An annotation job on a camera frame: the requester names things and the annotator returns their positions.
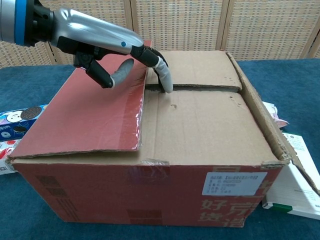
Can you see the blue cookie box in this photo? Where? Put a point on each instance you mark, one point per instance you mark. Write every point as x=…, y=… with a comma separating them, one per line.
x=17, y=122

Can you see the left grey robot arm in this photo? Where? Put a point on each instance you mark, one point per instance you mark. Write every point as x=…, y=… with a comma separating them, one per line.
x=17, y=20

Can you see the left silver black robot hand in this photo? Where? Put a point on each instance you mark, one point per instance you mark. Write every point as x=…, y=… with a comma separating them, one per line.
x=95, y=32

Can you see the white green paper box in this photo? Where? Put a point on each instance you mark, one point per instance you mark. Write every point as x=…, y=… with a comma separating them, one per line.
x=295, y=190

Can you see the pink wet wipes pack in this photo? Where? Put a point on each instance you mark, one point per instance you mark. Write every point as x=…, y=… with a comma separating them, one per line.
x=273, y=112

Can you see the red cardboard box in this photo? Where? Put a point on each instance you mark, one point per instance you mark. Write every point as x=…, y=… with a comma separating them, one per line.
x=200, y=130

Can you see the woven wooden folding screen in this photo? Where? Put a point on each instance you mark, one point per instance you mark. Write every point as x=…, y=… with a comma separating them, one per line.
x=190, y=25

